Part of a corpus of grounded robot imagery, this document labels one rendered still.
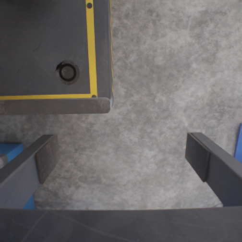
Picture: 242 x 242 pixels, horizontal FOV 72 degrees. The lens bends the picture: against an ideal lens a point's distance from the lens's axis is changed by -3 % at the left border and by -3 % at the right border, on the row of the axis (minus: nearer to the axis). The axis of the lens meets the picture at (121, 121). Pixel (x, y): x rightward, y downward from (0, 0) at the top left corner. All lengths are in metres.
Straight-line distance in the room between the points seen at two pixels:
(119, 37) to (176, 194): 0.72
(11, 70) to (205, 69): 0.62
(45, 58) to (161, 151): 0.58
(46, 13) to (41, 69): 0.09
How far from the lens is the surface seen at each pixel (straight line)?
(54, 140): 0.16
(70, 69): 0.33
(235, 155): 0.89
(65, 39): 0.33
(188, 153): 0.17
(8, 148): 0.82
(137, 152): 0.74
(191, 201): 0.95
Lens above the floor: 0.66
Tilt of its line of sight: 74 degrees down
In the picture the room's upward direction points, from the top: 179 degrees counter-clockwise
